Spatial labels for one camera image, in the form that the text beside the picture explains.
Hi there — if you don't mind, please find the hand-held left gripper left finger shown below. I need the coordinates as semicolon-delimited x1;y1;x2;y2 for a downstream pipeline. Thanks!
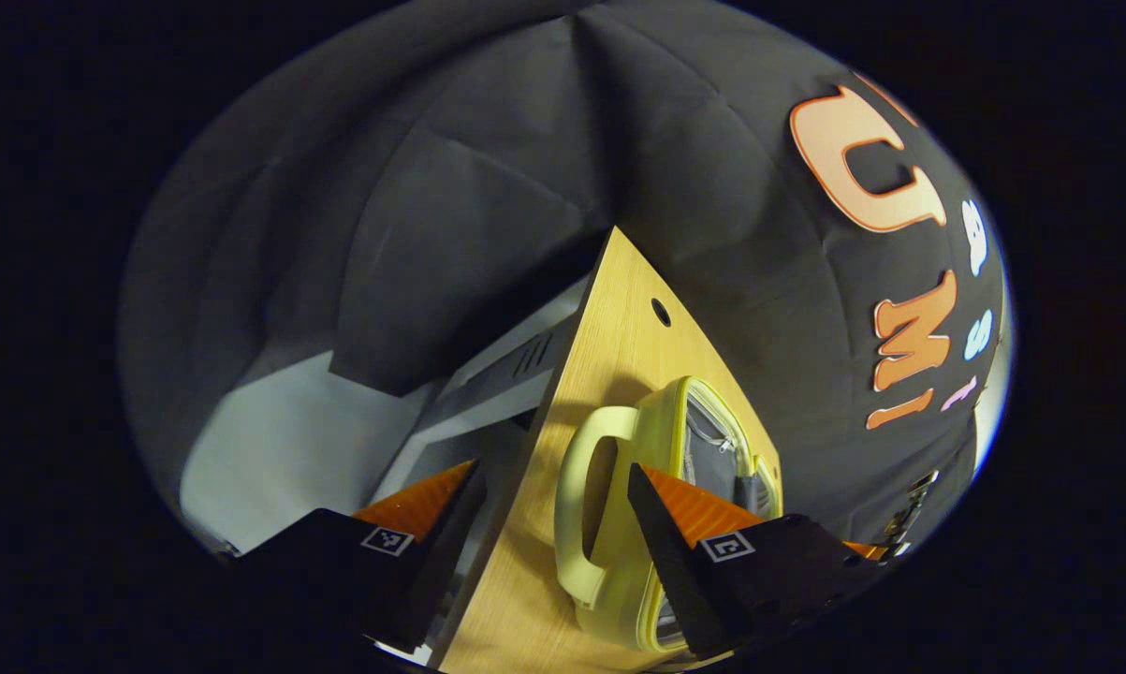
228;459;487;654

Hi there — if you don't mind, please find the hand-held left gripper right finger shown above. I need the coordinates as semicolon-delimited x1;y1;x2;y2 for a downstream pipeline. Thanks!
627;462;888;660

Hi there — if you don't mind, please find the grey metal table frame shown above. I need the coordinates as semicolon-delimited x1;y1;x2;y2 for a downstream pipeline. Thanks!
371;276;593;525

